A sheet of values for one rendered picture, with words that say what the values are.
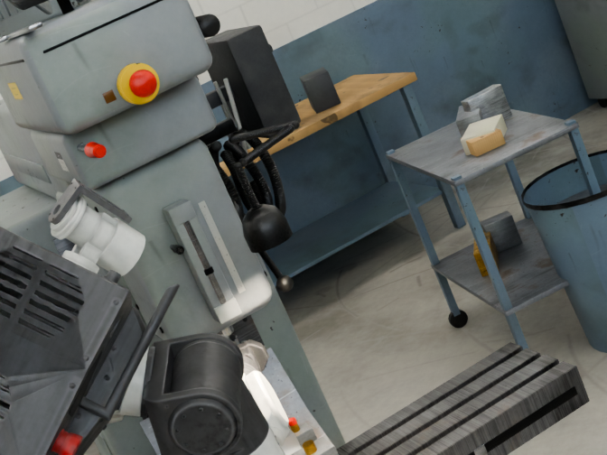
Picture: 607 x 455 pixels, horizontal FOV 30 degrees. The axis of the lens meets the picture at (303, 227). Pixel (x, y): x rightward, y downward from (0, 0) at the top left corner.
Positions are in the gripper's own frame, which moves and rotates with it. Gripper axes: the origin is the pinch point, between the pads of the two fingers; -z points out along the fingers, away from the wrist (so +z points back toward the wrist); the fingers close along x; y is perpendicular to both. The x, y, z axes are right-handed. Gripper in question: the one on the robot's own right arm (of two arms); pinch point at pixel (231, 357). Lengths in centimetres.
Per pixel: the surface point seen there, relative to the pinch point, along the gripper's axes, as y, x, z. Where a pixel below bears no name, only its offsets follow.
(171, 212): -30.8, -2.3, 13.3
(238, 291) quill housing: -12.9, -6.4, 7.6
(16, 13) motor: -69, 10, -14
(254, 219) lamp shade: -26.0, -14.2, 20.6
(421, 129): 59, -100, -389
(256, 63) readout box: -43, -25, -28
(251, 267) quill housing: -15.3, -10.0, 6.4
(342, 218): 95, -45, -421
